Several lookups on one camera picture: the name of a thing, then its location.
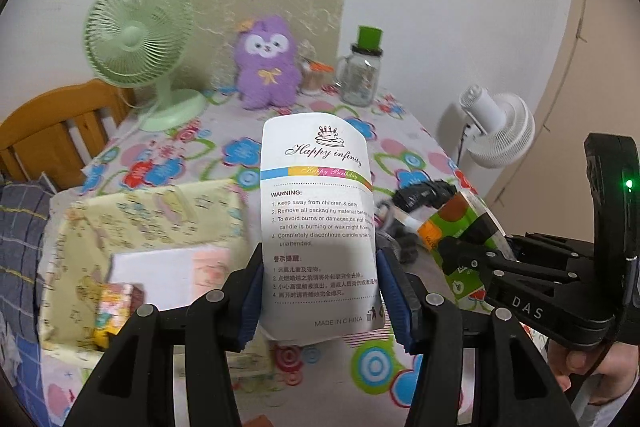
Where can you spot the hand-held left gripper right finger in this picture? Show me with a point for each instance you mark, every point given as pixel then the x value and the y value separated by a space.
pixel 397 304

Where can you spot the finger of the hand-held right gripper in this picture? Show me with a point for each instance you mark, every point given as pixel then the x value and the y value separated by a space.
pixel 480 227
pixel 465 257

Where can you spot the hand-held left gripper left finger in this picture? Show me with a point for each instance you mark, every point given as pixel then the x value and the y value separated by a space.
pixel 250 304

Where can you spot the green orange snack bag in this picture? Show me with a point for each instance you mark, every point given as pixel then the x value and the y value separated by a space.
pixel 450 217

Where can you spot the pink packet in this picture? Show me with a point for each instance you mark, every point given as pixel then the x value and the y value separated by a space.
pixel 215 269

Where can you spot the white candle packet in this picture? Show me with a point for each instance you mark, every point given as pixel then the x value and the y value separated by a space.
pixel 320 217

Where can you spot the yellow fabric storage box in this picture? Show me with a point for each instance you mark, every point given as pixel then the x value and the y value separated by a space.
pixel 165 207

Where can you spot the person's right hand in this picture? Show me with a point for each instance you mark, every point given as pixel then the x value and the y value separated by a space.
pixel 577 363

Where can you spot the black object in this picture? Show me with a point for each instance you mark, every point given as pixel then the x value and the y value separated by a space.
pixel 425 195

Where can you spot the white fan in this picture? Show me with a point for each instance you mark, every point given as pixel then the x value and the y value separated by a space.
pixel 500 127

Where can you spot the small colourful box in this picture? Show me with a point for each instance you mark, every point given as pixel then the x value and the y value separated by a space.
pixel 117 307

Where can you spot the floral tablecloth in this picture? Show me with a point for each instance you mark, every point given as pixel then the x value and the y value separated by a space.
pixel 240 152

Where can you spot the glass jar with green lid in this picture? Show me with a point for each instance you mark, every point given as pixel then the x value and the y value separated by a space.
pixel 357 77

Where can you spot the toothpick holder with orange lid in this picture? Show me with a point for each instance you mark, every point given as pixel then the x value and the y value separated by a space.
pixel 312 79

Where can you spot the purple plush toy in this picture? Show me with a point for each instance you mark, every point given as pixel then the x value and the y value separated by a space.
pixel 265 77

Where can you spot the grey plaid pillow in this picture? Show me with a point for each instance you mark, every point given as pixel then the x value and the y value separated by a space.
pixel 20 232

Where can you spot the wooden headboard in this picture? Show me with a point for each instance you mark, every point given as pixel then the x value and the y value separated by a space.
pixel 45 117

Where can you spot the green desk fan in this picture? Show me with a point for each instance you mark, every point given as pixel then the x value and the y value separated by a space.
pixel 135 37

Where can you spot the beige wall sticker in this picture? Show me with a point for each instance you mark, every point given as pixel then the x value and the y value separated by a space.
pixel 310 17

